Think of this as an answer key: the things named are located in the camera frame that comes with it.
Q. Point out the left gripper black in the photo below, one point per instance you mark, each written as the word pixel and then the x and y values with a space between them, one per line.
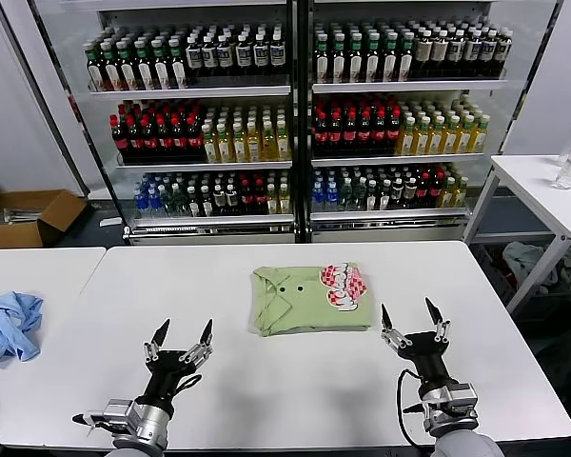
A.
pixel 169 376

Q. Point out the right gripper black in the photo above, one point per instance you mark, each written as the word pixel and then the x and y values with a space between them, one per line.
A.
pixel 428 357

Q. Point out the green polo shirt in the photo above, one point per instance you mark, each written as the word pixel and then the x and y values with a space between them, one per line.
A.
pixel 295 304

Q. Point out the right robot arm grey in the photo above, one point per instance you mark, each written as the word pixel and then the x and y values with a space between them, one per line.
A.
pixel 452 428

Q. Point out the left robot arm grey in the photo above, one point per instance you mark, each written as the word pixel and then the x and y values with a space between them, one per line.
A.
pixel 152 423

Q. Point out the open beverage cooler cabinet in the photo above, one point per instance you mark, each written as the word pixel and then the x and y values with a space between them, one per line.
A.
pixel 390 232
pixel 209 234

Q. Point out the white cooler shelf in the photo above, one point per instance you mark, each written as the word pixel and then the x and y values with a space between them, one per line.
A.
pixel 190 91
pixel 209 220
pixel 204 166
pixel 399 160
pixel 409 86
pixel 390 214

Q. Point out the grey white cloth pile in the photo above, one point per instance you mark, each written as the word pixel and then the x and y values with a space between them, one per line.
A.
pixel 523 259

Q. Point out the small dark bottle white cap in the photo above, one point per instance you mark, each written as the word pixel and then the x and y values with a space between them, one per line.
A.
pixel 193 204
pixel 398 195
pixel 410 194
pixel 207 204
pixel 385 197
pixel 371 197
pixel 219 202
pixel 231 202

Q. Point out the small dark bottle red cap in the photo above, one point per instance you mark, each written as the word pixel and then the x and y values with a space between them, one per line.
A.
pixel 437 192
pixel 246 200
pixel 260 200
pixel 424 192

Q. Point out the small yellow juice bottle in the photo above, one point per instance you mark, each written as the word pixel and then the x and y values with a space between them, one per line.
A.
pixel 448 195
pixel 272 202
pixel 461 194
pixel 284 202

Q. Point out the small white floor item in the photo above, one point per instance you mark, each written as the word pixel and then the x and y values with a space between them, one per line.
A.
pixel 110 222

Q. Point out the small clear green bottle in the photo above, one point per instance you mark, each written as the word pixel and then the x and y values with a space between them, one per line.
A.
pixel 169 202
pixel 359 196
pixel 346 196
pixel 181 202

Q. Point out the small blue water bottle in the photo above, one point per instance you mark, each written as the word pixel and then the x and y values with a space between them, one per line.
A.
pixel 318 197
pixel 141 202
pixel 332 197
pixel 155 202

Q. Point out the crumpled light blue shirt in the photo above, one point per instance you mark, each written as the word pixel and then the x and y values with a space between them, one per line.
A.
pixel 9 328

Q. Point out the white side table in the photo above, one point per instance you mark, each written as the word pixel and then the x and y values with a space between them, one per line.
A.
pixel 528 181

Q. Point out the yellow juice bottle white cap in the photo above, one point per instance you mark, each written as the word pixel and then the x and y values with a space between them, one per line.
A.
pixel 479 141
pixel 224 150
pixel 254 148
pixel 269 147
pixel 451 142
pixel 407 143
pixel 284 147
pixel 210 150
pixel 239 148
pixel 437 142
pixel 422 143
pixel 465 141

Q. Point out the cola bottle red cap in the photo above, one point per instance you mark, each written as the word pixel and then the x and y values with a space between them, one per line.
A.
pixel 321 135
pixel 179 142
pixel 351 135
pixel 395 134
pixel 336 135
pixel 195 142
pixel 366 135
pixel 134 143
pixel 164 143
pixel 120 143
pixel 149 143
pixel 380 135

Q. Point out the open cardboard box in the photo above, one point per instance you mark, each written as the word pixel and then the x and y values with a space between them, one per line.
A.
pixel 9 235

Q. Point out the grey metal rails bundle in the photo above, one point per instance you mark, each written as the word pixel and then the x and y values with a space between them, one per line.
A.
pixel 19 216

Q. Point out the glass cooler door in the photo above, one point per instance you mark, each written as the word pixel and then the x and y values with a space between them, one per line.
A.
pixel 66 119
pixel 528 47

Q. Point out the dark tea bottle green cap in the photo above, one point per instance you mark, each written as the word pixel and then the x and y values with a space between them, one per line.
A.
pixel 389 64
pixel 178 71
pixel 161 71
pixel 111 71
pixel 144 71
pixel 127 71
pixel 321 64
pixel 372 64
pixel 339 64
pixel 405 64
pixel 95 71
pixel 355 64

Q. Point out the dark drink bottle beige label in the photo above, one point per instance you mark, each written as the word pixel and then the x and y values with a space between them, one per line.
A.
pixel 423 57
pixel 439 57

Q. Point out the dark drink bottle white label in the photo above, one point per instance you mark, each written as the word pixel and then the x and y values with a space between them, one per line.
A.
pixel 193 57
pixel 456 56
pixel 277 55
pixel 225 57
pixel 488 55
pixel 243 56
pixel 261 56
pixel 503 54
pixel 209 57
pixel 472 56

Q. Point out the right wrist camera box silver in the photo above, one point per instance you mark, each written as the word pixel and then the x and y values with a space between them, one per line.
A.
pixel 464 397

